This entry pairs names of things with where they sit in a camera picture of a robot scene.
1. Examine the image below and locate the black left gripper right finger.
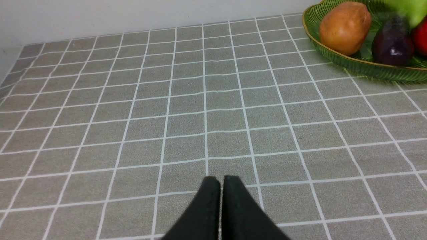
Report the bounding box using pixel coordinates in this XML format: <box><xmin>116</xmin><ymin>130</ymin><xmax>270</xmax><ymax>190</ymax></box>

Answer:
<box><xmin>222</xmin><ymin>176</ymin><xmax>290</xmax><ymax>240</ymax></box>

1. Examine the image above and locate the grey checked tablecloth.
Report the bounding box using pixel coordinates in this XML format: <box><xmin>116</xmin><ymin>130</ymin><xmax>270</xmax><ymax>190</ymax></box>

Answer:
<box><xmin>0</xmin><ymin>15</ymin><xmax>426</xmax><ymax>240</ymax></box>

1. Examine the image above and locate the brown potato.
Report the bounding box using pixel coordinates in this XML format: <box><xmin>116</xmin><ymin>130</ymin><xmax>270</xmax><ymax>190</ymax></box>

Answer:
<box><xmin>319</xmin><ymin>1</ymin><xmax>372</xmax><ymax>56</ymax></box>

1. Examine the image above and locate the green glass plate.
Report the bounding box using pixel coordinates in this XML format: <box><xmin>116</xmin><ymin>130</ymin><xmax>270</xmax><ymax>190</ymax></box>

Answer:
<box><xmin>302</xmin><ymin>0</ymin><xmax>427</xmax><ymax>83</ymax></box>

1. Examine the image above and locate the dark purple eggplant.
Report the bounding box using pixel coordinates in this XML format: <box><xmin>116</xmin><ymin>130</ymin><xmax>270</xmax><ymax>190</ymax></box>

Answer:
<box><xmin>372</xmin><ymin>15</ymin><xmax>414</xmax><ymax>66</ymax></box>

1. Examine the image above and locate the red bell pepper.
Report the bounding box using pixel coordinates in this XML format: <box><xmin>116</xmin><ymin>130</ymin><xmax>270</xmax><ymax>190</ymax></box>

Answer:
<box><xmin>411</xmin><ymin>17</ymin><xmax>427</xmax><ymax>56</ymax></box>

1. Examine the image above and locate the green cucumber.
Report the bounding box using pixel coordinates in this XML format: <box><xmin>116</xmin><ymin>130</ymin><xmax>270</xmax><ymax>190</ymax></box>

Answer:
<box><xmin>384</xmin><ymin>0</ymin><xmax>427</xmax><ymax>28</ymax></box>

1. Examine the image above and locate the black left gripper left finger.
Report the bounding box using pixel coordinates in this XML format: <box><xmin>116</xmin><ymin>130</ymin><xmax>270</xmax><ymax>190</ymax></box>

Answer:
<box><xmin>162</xmin><ymin>176</ymin><xmax>221</xmax><ymax>240</ymax></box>

